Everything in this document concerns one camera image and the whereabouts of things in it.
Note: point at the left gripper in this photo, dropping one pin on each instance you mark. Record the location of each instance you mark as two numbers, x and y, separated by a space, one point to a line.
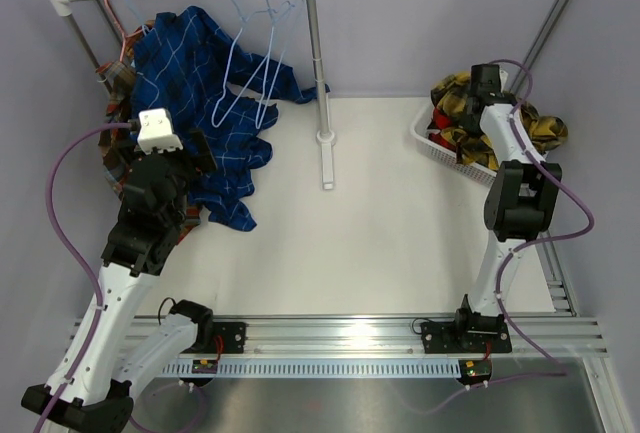
197 164

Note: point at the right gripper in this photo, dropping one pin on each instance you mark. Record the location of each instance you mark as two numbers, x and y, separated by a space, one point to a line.
466 122

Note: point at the yellow black plaid shirt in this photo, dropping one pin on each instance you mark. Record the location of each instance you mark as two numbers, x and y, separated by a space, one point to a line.
450 96

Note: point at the red black plaid shirt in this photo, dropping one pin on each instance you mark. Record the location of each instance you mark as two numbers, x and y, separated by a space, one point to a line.
438 124

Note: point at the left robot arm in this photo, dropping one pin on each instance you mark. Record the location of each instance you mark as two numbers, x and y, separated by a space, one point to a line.
91 391

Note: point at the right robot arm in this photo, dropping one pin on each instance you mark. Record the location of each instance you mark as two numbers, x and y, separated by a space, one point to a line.
518 208

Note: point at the brown orange plaid shirt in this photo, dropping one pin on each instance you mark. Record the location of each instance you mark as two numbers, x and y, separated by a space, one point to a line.
121 75

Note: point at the blue plaid shirt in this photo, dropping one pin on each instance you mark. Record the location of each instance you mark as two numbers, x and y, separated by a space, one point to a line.
190 66

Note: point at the white plastic basket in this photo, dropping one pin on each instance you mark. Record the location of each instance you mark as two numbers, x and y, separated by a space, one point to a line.
420 130

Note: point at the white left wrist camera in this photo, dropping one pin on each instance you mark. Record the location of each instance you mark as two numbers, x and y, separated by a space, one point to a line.
156 132

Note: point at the pink wire hanger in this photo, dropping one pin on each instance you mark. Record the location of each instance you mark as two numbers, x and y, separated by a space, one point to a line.
124 36

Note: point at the white slotted cable duct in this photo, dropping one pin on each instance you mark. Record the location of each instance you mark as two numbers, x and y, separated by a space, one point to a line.
310 368

